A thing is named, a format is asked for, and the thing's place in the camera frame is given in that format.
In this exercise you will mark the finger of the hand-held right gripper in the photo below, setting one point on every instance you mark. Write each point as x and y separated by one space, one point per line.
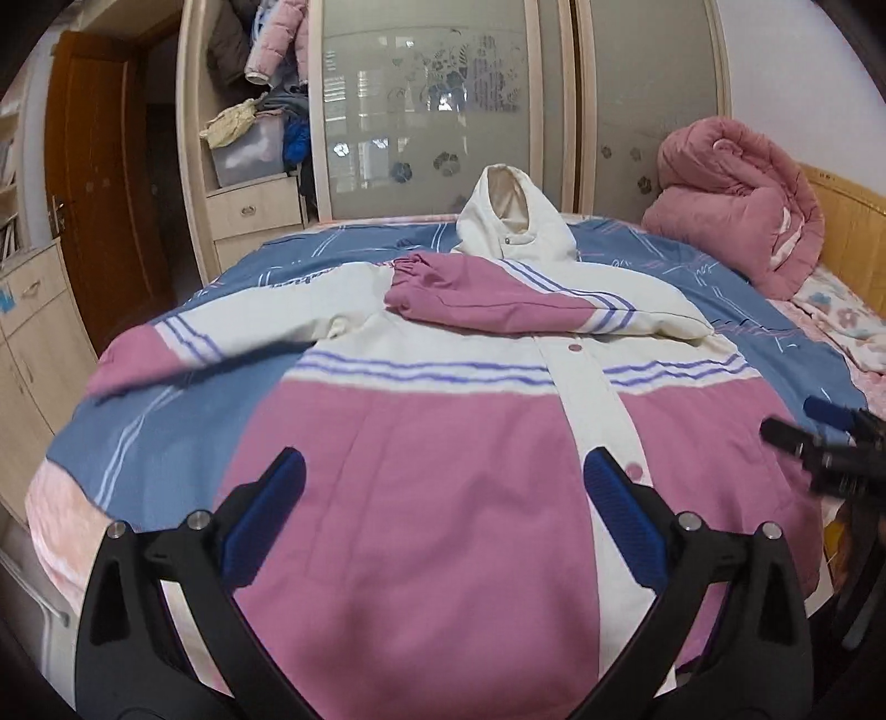
785 436
827 413

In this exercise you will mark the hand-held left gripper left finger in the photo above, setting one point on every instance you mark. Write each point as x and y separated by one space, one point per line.
266 509

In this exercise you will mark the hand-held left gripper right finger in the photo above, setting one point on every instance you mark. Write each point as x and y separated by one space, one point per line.
623 516

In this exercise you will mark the pink and white hooded jacket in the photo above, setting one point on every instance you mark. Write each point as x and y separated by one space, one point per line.
443 484

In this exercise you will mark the floral bed sheet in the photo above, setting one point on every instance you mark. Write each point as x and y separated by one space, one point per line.
844 318

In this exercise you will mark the wooden headboard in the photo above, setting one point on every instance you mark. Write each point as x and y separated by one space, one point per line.
851 221

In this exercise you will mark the pink fleece mattress pad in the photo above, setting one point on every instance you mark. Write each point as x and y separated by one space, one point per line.
62 505

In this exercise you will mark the blue striped bed sheet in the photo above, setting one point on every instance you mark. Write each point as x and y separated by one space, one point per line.
657 256

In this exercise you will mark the folded pink quilt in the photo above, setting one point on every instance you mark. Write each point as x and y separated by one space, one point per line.
734 201

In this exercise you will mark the light wood cabinet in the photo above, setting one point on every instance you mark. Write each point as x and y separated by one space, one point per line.
38 360

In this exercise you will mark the wardrobe drawer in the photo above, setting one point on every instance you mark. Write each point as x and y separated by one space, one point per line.
253 206

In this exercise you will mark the brown wooden door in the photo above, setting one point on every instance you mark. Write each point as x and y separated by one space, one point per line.
111 194

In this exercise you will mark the translucent storage box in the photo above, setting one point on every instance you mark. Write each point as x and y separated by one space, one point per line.
246 156

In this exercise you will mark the blue cloth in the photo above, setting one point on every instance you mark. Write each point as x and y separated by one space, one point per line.
296 142

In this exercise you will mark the plain frosted sliding door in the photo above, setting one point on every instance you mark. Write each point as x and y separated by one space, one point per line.
644 90

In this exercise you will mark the light wood wardrobe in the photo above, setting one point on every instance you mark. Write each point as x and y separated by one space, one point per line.
194 138

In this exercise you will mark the beige cloth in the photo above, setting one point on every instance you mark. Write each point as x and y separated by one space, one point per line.
228 124

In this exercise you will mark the frosted flower-pattern sliding door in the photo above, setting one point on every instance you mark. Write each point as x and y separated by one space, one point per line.
415 152

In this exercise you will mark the dark hanging jacket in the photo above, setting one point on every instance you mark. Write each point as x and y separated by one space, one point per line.
228 48

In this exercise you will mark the pink puffer jacket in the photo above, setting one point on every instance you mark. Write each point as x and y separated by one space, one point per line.
277 38

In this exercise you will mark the wall bookshelf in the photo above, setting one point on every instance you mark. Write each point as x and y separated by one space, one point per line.
10 187

